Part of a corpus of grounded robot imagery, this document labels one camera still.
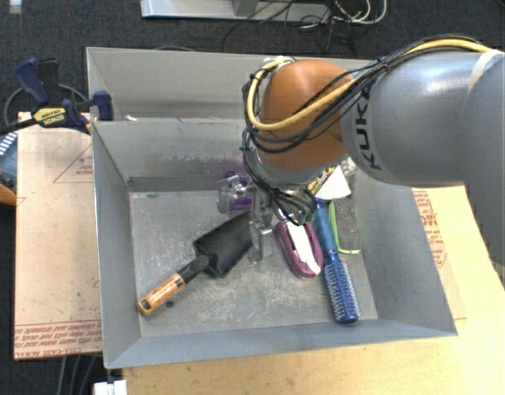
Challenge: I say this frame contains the brown cardboard board red print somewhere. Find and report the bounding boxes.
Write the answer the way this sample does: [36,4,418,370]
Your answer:
[13,113,468,361]

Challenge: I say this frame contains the purple translucent object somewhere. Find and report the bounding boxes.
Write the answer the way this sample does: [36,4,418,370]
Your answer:
[226,160,254,218]

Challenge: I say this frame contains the blue round hairbrush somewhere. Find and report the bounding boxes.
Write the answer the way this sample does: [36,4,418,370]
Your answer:
[311,198,363,325]

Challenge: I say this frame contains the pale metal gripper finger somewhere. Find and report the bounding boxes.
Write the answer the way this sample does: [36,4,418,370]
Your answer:
[216,174,253,216]
[248,213,275,265]

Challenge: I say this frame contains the black trowel with wooden handle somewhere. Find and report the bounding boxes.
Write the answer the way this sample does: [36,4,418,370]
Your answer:
[137,211,256,317]

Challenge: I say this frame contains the black cylinder on white bracket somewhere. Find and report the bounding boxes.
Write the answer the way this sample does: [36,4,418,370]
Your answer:
[313,165,353,201]

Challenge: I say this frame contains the grey metal bin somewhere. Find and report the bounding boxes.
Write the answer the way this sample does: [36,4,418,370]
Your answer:
[86,46,458,369]

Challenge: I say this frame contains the lime green thin strip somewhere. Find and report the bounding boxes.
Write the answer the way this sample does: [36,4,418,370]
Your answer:
[327,201,361,256]

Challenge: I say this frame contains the purple and white stapler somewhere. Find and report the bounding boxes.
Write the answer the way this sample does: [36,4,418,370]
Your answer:
[272,219,325,280]

